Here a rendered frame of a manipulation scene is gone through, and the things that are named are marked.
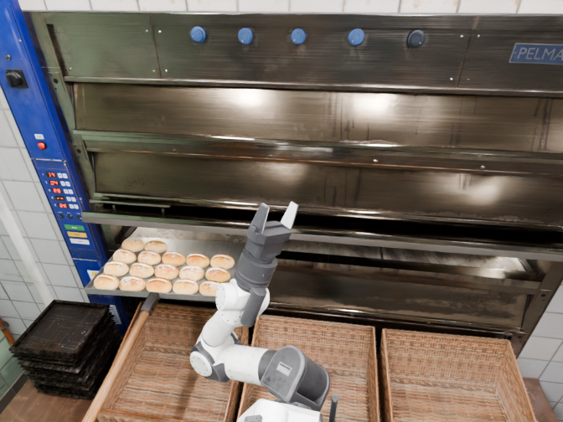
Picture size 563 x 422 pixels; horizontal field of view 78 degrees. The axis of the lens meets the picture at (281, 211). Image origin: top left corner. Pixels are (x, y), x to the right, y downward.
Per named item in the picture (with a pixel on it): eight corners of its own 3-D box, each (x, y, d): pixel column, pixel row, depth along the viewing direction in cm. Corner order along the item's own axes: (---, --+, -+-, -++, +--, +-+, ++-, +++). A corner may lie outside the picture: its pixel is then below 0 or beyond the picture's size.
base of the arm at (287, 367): (296, 363, 98) (333, 366, 92) (287, 415, 90) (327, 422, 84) (267, 343, 89) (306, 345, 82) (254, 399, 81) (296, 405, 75)
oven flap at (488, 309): (129, 286, 172) (127, 248, 168) (517, 327, 152) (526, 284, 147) (124, 290, 168) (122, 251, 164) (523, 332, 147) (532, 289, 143)
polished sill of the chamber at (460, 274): (124, 243, 166) (122, 236, 164) (530, 279, 146) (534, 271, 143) (117, 250, 161) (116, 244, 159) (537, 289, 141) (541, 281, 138)
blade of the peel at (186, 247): (228, 302, 129) (227, 297, 128) (85, 293, 133) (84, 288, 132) (245, 243, 160) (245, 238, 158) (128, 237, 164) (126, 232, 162)
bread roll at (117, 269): (132, 268, 145) (129, 258, 142) (125, 279, 139) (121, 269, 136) (110, 266, 146) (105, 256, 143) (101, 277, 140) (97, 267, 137)
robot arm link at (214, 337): (229, 297, 97) (206, 328, 108) (204, 319, 89) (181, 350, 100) (256, 325, 95) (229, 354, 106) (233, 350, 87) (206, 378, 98)
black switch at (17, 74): (12, 88, 122) (-1, 54, 116) (28, 88, 121) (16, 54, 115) (4, 90, 119) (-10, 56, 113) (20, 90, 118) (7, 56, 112)
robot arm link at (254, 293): (264, 261, 90) (250, 296, 93) (225, 258, 84) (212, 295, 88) (282, 289, 81) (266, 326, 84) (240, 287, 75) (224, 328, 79)
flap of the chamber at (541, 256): (82, 222, 135) (112, 205, 154) (588, 264, 114) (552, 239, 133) (80, 216, 134) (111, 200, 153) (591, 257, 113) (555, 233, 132)
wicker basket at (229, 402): (150, 335, 189) (139, 298, 174) (252, 347, 183) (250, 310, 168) (99, 429, 148) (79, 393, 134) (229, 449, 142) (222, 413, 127)
